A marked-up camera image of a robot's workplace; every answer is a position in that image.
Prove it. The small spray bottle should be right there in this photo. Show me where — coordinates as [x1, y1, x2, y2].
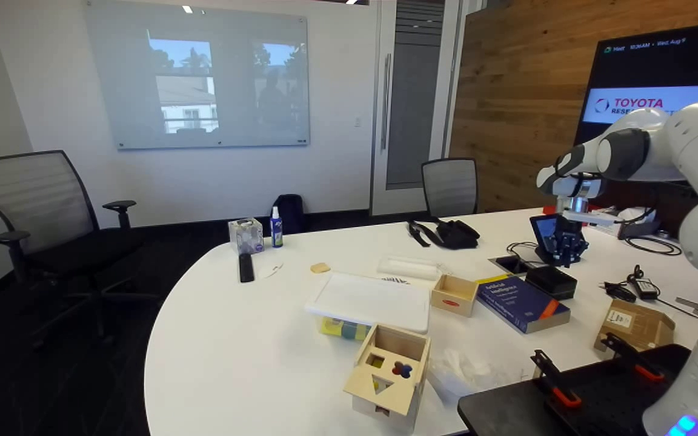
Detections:
[267, 203, 287, 250]

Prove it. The black mesh armchair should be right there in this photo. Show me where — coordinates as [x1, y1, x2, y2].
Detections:
[0, 148, 147, 348]

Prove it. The black office chair back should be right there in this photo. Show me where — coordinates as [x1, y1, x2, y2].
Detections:
[419, 156, 480, 220]

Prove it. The black power adapter cable bundle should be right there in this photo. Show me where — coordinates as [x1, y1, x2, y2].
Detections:
[603, 265, 664, 305]

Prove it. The black bag with strap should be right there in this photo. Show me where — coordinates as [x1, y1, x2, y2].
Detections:
[407, 216, 482, 251]

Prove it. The small open wooden box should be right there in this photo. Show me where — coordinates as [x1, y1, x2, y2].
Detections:
[429, 271, 482, 318]

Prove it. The thin black loose cable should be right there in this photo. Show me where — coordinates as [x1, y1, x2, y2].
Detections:
[657, 295, 698, 319]

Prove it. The glass wall whiteboard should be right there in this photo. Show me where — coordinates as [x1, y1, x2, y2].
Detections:
[82, 0, 313, 156]

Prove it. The tissue box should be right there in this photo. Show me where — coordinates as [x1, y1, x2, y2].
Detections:
[225, 216, 267, 257]

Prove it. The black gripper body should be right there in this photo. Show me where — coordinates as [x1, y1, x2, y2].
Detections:
[554, 210, 591, 251]

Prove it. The grey glass door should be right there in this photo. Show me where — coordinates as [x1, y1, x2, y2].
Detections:
[372, 0, 465, 217]

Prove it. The cardboard box with label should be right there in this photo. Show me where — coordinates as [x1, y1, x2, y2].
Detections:
[591, 297, 680, 358]

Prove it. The crumpled clear plastic bag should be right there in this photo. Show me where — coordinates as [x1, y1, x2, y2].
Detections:
[425, 342, 528, 406]

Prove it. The black box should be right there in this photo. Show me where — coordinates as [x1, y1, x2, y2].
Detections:
[525, 265, 579, 302]

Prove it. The blue Artificial Intelligence book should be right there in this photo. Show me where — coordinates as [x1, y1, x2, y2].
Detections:
[475, 274, 572, 337]

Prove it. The black remote control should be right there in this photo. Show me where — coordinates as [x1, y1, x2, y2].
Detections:
[235, 250, 257, 286]

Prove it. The black clamp orange handle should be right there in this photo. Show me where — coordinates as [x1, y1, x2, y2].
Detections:
[600, 331, 668, 384]
[528, 347, 587, 414]

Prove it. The wall television screen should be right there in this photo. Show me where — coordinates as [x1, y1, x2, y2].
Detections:
[567, 20, 698, 169]

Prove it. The black tablet cable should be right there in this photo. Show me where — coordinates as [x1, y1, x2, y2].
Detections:
[504, 237, 538, 262]

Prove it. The black looped cable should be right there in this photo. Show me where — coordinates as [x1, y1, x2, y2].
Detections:
[623, 231, 683, 260]

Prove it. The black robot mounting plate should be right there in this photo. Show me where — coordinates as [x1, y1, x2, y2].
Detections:
[457, 342, 696, 436]

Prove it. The clear plastic lidded container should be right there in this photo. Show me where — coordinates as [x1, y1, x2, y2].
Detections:
[308, 271, 434, 347]

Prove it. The black tablet on stand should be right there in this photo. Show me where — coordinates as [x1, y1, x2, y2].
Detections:
[528, 210, 589, 269]

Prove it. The wooden shape sorter box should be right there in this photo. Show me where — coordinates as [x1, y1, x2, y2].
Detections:
[343, 323, 434, 424]

